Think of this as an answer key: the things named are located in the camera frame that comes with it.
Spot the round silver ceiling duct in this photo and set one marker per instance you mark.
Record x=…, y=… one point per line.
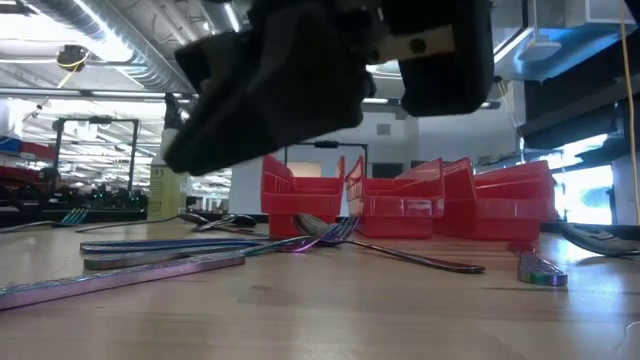
x=225, y=15

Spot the iridescent fork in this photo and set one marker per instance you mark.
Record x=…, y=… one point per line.
x=345, y=229
x=75, y=217

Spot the white ceiling unit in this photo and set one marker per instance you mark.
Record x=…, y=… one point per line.
x=540, y=50

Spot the black dome ceiling device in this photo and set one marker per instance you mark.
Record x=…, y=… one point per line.
x=72, y=57

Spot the square wall vent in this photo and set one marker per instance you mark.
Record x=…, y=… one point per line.
x=383, y=129

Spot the black doorway frame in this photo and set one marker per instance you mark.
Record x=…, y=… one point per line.
x=325, y=144

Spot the background workbench with equipment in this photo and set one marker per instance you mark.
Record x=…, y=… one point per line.
x=110, y=200

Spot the spray bottle with black trigger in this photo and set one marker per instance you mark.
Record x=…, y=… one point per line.
x=165, y=195

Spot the red plastic storage bin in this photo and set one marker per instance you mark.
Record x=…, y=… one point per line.
x=395, y=205
x=505, y=200
x=300, y=200

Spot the bright window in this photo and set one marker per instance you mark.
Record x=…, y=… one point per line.
x=585, y=195

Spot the black background rig frame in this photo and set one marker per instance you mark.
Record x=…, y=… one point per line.
x=95, y=120

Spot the long ceiling light bar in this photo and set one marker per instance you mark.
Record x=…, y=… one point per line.
x=100, y=94

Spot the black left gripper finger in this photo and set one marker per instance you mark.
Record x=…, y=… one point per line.
x=280, y=90

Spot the large silver ventilation duct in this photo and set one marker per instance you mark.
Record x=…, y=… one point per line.
x=125, y=45

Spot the black wall monitor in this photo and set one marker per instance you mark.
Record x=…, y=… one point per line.
x=387, y=170

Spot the red storage rack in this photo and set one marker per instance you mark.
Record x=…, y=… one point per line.
x=30, y=150

